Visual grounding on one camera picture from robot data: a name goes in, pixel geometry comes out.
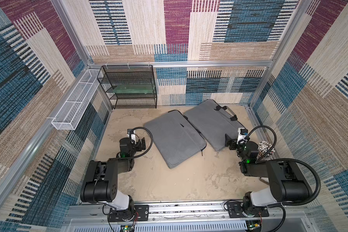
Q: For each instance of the black wire mesh shelf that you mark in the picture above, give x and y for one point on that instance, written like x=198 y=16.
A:
x=113 y=75

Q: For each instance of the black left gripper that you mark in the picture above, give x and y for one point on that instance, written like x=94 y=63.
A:
x=139 y=148

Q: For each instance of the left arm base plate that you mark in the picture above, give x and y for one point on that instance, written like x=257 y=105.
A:
x=139 y=212

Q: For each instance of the white wire mesh basket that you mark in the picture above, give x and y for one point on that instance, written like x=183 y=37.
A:
x=71 y=112

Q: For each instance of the green board on shelf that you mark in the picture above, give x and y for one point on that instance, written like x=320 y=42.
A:
x=132 y=89

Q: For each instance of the cup of coloured pencils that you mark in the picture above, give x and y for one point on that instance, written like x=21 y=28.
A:
x=263 y=147

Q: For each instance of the grey zippered laptop sleeve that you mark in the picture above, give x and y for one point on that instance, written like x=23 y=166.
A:
x=175 y=138

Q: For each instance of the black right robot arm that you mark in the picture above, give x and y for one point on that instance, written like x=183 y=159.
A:
x=291 y=182

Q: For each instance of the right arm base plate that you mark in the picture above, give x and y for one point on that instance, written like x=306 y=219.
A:
x=236 y=209

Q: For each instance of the grey laptop bag with handles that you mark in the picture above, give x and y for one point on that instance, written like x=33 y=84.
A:
x=213 y=122

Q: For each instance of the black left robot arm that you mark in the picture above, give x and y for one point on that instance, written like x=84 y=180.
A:
x=100 y=184

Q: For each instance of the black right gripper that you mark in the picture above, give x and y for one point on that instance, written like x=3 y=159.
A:
x=229 y=140

